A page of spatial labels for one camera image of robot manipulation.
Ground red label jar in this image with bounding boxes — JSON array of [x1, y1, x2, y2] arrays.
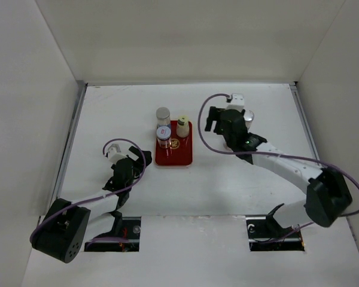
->
[[156, 126, 171, 148], [244, 110, 254, 130]]

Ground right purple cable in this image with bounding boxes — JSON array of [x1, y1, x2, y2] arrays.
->
[[197, 93, 359, 245]]

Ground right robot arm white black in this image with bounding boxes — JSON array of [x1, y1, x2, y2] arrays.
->
[[205, 106, 352, 237]]

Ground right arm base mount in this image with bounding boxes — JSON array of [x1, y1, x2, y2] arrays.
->
[[246, 216, 305, 252]]

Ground left metal side rail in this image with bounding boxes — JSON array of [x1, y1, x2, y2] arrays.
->
[[45, 80, 88, 211]]

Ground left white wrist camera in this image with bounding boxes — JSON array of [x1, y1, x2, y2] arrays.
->
[[105, 143, 127, 164]]

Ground right metal side rail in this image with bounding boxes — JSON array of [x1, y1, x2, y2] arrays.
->
[[289, 82, 320, 160]]

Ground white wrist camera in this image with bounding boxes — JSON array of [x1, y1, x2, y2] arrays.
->
[[105, 143, 127, 164], [226, 93, 245, 112]]

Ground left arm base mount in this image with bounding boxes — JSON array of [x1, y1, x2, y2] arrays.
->
[[81, 215, 142, 252]]

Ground red label jar front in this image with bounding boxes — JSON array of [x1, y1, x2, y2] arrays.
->
[[156, 126, 171, 148]]

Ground red rectangular tray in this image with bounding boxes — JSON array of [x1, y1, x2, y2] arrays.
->
[[154, 120, 193, 166]]

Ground blue label silver cap bottle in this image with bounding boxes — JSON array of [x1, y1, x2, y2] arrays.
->
[[156, 107, 171, 128]]

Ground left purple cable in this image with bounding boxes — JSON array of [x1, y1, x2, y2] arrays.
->
[[29, 138, 147, 249]]

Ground yellow cap spice bottle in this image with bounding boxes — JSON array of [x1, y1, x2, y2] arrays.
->
[[176, 115, 190, 138]]

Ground purple cable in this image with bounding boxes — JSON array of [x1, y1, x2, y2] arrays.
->
[[197, 93, 359, 245], [29, 138, 147, 249]]

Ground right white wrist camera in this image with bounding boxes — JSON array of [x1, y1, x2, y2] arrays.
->
[[226, 93, 245, 112]]

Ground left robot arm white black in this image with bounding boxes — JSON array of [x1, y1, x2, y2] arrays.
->
[[29, 143, 152, 263]]

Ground metal side rail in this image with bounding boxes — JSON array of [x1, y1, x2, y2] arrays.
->
[[45, 80, 88, 211], [289, 82, 320, 160]]

